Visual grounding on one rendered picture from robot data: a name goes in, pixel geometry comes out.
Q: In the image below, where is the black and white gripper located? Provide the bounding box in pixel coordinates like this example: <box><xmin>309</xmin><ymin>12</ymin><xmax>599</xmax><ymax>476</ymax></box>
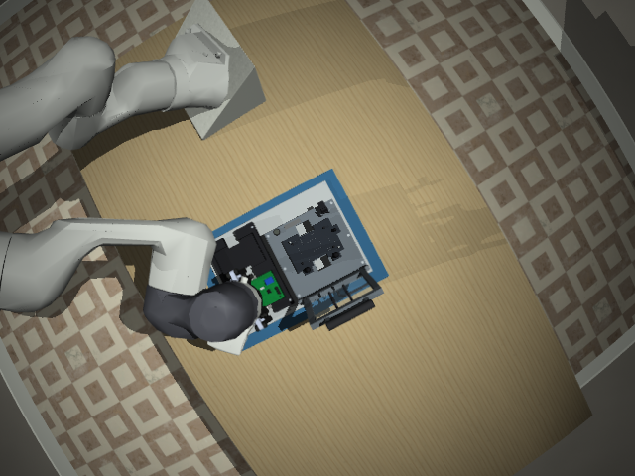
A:
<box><xmin>226</xmin><ymin>268</ymin><xmax>273</xmax><ymax>332</ymax></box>

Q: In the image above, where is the green circuit board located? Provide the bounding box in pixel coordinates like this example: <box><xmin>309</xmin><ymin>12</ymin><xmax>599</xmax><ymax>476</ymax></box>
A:
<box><xmin>251</xmin><ymin>270</ymin><xmax>285</xmax><ymax>306</ymax></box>

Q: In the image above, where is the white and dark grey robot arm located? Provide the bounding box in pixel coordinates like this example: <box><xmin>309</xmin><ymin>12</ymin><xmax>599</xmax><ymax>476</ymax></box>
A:
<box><xmin>0</xmin><ymin>24</ymin><xmax>261</xmax><ymax>356</ymax></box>

